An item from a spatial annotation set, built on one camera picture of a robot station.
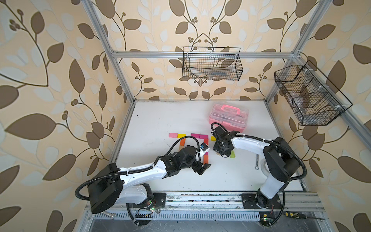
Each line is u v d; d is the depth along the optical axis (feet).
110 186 1.35
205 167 2.29
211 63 3.16
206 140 3.16
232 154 2.99
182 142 3.15
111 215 2.31
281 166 1.50
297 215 2.24
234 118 3.22
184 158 1.99
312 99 2.45
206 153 2.99
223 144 2.23
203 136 3.24
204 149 2.23
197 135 3.27
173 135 3.25
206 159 2.91
